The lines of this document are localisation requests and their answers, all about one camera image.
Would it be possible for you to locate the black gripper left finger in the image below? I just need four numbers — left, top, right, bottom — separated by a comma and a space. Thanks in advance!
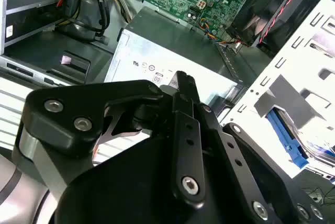
14, 71, 207, 210

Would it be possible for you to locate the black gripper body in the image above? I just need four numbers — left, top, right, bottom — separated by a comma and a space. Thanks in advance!
53, 100, 335, 224

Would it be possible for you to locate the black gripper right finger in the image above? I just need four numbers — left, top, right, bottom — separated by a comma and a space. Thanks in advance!
186, 72, 328, 224

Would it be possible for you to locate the hard disk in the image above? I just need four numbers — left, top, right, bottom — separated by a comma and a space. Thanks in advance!
266, 107, 335, 170

